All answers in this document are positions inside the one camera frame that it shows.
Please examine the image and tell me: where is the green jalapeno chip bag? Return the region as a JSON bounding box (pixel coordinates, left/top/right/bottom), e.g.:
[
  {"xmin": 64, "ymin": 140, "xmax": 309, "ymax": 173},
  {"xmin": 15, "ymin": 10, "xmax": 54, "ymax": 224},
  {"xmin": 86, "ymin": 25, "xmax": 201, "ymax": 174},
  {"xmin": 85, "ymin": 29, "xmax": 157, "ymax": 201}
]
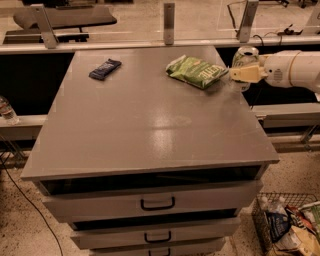
[{"xmin": 166, "ymin": 55, "xmax": 228, "ymax": 90}]

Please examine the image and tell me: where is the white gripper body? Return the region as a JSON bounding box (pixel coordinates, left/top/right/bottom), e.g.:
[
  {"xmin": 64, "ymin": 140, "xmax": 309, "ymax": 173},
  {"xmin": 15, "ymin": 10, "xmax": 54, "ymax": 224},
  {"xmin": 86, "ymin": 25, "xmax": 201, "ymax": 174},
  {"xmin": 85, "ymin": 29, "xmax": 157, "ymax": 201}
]
[{"xmin": 264, "ymin": 50, "xmax": 300, "ymax": 88}]

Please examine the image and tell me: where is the dark blue snack bag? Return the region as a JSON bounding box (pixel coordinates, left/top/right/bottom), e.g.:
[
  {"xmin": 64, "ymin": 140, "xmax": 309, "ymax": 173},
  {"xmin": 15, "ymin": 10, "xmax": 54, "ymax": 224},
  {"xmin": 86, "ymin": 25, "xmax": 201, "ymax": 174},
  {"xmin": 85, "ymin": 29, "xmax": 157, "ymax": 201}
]
[{"xmin": 266, "ymin": 212, "xmax": 291, "ymax": 243}]

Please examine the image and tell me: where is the middle grey drawer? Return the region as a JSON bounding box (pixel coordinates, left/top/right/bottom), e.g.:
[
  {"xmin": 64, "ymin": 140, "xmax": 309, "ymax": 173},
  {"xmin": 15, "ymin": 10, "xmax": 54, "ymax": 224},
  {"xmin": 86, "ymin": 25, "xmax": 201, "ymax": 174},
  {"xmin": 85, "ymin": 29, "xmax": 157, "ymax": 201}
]
[{"xmin": 71, "ymin": 217, "xmax": 240, "ymax": 250}]

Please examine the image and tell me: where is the wire mesh basket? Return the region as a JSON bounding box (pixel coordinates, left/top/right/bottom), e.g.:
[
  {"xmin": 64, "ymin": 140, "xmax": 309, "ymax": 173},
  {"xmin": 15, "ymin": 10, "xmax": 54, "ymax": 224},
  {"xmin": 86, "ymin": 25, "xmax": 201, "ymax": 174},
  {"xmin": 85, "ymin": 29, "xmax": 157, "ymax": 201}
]
[{"xmin": 252, "ymin": 192, "xmax": 317, "ymax": 256}]

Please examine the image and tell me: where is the left metal bracket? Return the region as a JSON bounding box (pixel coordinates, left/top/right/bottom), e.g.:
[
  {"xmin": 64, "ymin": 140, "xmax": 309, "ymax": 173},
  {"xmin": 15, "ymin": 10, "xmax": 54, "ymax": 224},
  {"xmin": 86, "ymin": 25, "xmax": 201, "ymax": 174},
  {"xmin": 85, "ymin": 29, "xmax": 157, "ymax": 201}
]
[{"xmin": 30, "ymin": 4, "xmax": 58, "ymax": 49}]

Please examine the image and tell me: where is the dark blue snack bar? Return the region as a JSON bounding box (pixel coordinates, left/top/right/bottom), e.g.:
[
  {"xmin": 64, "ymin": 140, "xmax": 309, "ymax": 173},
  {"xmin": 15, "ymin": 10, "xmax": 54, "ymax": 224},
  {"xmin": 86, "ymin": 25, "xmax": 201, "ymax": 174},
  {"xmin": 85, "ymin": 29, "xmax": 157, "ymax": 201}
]
[{"xmin": 89, "ymin": 59, "xmax": 122, "ymax": 81}]

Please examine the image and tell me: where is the grey drawer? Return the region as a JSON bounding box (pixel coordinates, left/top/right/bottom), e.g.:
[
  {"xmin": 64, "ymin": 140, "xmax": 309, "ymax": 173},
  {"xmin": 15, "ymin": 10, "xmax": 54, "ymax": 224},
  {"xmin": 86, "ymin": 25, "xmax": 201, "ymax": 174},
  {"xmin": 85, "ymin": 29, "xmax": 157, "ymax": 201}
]
[
  {"xmin": 43, "ymin": 180, "xmax": 263, "ymax": 223},
  {"xmin": 71, "ymin": 217, "xmax": 240, "ymax": 250},
  {"xmin": 89, "ymin": 238, "xmax": 225, "ymax": 256}
]

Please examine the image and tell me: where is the metal bracket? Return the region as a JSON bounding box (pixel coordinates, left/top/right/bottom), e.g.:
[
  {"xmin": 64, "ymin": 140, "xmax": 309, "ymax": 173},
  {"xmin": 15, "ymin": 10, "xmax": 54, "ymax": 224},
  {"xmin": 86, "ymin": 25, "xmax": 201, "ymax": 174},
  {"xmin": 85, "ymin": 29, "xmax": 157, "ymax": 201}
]
[
  {"xmin": 163, "ymin": 2, "xmax": 175, "ymax": 45},
  {"xmin": 30, "ymin": 4, "xmax": 58, "ymax": 49},
  {"xmin": 237, "ymin": 0, "xmax": 259, "ymax": 43}
]

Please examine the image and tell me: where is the clear plastic water bottle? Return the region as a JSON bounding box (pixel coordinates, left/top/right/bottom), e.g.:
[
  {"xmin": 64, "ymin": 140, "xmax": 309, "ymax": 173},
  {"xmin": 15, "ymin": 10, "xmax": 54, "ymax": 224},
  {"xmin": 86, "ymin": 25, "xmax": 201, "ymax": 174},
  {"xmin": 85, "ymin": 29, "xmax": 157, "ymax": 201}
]
[{"xmin": 0, "ymin": 96, "xmax": 19, "ymax": 125}]

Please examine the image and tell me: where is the top grey drawer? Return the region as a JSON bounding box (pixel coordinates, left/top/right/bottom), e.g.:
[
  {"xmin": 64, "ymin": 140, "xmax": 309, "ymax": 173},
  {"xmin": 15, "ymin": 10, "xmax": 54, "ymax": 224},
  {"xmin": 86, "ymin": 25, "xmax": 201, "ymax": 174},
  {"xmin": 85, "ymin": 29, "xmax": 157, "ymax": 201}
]
[{"xmin": 43, "ymin": 180, "xmax": 263, "ymax": 223}]

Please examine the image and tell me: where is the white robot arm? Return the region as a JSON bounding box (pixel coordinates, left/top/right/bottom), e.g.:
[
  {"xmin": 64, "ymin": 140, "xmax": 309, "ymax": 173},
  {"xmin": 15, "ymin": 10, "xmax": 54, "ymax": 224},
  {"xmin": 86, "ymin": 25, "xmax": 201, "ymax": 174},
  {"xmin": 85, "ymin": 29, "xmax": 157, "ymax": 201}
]
[{"xmin": 229, "ymin": 50, "xmax": 320, "ymax": 95}]

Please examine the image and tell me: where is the middle metal bracket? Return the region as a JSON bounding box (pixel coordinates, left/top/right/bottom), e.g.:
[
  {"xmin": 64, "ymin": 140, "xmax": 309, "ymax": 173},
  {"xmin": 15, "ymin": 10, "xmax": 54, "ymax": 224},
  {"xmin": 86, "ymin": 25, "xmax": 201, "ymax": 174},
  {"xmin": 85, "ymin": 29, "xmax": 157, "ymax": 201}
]
[{"xmin": 163, "ymin": 2, "xmax": 175, "ymax": 45}]

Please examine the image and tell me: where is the bottom grey drawer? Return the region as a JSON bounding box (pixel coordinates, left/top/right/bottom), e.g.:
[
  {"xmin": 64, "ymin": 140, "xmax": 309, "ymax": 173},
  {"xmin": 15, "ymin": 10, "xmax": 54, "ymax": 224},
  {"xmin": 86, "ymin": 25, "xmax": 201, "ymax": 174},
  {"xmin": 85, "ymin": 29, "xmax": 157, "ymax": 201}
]
[{"xmin": 89, "ymin": 238, "xmax": 225, "ymax": 256}]

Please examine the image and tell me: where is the green white 7up can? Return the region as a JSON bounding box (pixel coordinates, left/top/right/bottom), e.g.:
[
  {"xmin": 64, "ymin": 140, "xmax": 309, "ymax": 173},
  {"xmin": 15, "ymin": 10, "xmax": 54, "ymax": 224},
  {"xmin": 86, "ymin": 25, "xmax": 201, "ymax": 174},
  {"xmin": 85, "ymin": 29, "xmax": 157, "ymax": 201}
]
[{"xmin": 231, "ymin": 45, "xmax": 259, "ymax": 92}]

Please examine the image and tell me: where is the black floor cable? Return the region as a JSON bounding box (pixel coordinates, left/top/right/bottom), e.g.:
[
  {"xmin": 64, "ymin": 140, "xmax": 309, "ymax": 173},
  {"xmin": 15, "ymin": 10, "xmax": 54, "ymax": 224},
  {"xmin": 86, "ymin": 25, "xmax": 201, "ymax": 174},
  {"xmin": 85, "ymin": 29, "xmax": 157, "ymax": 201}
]
[{"xmin": 0, "ymin": 156, "xmax": 64, "ymax": 256}]

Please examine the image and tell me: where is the right metal bracket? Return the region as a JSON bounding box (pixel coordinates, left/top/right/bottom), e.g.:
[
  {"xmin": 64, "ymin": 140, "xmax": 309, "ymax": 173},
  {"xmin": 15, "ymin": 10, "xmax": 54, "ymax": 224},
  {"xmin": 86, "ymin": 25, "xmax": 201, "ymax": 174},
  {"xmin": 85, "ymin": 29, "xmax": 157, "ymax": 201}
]
[{"xmin": 237, "ymin": 0, "xmax": 259, "ymax": 43}]

